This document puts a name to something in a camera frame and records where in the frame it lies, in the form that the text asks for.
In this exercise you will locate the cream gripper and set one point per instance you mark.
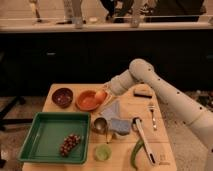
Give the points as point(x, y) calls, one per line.
point(106, 88)

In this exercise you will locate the orange apple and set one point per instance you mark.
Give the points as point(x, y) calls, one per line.
point(100, 96)

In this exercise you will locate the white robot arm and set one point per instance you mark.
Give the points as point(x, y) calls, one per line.
point(197, 117)

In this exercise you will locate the orange bowl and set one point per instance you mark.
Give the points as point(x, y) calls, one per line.
point(86, 101)

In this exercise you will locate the purple bowl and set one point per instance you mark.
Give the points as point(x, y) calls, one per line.
point(62, 97)

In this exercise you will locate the light blue cloth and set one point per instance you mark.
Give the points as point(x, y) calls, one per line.
point(111, 111)

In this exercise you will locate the black rectangular block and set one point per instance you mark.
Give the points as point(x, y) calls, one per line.
point(142, 93)

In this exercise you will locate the small metal cup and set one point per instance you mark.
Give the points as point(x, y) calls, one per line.
point(100, 125)

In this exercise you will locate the silver fork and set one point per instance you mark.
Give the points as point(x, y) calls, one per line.
point(151, 109)

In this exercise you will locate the small yellow object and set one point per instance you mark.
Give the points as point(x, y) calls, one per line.
point(108, 138)

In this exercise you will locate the red grape bunch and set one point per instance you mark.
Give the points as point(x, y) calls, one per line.
point(69, 143)

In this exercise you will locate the light green cup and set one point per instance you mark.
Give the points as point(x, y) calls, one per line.
point(102, 152)

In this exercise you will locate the green chili pepper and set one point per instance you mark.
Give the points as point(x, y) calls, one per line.
point(135, 150)

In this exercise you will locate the green plastic tray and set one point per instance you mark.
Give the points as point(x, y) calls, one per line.
point(47, 133)

